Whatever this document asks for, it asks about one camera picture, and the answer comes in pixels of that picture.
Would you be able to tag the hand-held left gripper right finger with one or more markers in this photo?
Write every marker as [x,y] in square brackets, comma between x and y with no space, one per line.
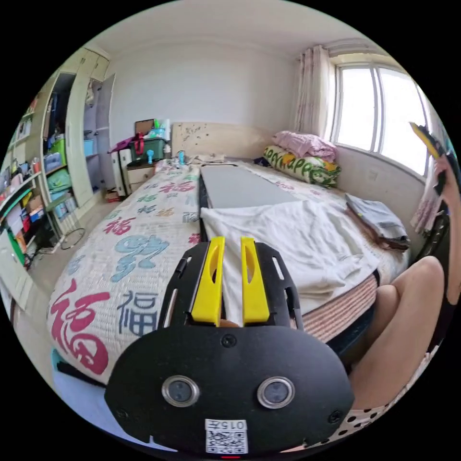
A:
[254,291]

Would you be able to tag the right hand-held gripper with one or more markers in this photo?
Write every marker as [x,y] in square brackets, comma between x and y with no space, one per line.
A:
[440,176]

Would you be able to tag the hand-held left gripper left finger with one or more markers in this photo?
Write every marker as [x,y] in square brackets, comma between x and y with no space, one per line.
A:
[208,288]

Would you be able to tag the white long sleeve shirt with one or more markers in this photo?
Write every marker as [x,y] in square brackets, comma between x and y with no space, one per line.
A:
[288,237]

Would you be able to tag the person's right hand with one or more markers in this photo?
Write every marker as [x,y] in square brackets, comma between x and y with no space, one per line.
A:
[453,201]

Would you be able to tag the window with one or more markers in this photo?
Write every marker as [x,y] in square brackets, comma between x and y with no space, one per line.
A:
[378,108]

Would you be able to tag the pile of clothes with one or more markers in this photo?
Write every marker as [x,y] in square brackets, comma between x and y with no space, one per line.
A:
[378,219]

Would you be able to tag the grey flat board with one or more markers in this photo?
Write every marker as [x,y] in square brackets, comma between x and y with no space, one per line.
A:
[237,187]

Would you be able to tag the folded pink blanket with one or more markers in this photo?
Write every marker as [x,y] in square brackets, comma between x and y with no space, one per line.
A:
[306,144]

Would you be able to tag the bed with printed quilt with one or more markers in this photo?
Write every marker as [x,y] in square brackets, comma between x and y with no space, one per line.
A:
[90,259]

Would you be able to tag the rolled printed green blanket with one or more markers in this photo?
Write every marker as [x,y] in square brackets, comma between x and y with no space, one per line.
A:
[306,169]

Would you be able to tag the pale patterned curtain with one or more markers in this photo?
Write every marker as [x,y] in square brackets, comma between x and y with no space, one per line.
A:
[311,93]

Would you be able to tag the white nightstand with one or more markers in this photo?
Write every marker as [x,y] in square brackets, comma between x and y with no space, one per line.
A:
[138,176]

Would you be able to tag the small blue fan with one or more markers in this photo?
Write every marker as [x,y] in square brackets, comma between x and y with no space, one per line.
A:
[182,157]

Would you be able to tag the white suitcase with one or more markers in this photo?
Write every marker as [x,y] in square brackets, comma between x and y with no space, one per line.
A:
[120,173]

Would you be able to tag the person's body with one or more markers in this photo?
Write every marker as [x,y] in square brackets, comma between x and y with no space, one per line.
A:
[396,324]

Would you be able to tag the green storage box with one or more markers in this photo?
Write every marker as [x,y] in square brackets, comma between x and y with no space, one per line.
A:
[147,149]

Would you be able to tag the cream wardrobe cupboard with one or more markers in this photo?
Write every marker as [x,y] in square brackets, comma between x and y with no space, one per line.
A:
[77,137]

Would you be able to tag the white shelf with clutter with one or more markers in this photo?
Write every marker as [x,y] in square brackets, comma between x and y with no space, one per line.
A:
[21,201]

